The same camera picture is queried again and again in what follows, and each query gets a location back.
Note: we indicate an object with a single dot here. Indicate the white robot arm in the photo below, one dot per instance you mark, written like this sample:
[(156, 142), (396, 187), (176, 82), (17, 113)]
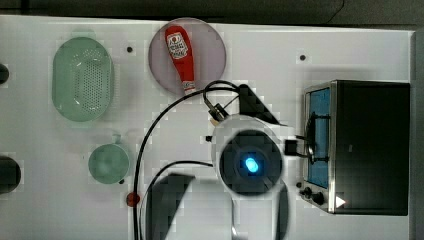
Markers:
[(241, 194)]

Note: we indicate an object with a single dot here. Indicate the silver toaster oven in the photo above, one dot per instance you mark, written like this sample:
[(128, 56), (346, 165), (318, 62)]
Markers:
[(357, 147)]

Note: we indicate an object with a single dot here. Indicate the grey round plate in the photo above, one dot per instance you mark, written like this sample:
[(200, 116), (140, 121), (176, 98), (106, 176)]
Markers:
[(209, 55)]

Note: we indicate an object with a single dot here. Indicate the red plush ketchup bottle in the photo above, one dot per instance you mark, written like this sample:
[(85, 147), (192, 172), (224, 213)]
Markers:
[(180, 51)]

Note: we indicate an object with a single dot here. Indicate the small red strawberry toy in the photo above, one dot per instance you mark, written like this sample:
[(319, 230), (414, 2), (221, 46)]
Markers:
[(132, 199)]

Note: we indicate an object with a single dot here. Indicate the green oval colander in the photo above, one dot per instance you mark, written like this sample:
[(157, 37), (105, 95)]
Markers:
[(83, 77)]

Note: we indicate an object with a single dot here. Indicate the black round base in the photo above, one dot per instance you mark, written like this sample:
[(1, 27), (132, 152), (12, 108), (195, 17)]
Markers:
[(4, 74), (10, 174)]

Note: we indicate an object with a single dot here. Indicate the black round base upper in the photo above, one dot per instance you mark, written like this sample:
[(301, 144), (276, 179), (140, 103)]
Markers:
[(4, 74)]

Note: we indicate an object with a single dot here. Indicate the green cup with handle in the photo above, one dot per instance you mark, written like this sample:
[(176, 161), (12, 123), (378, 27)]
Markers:
[(110, 163)]

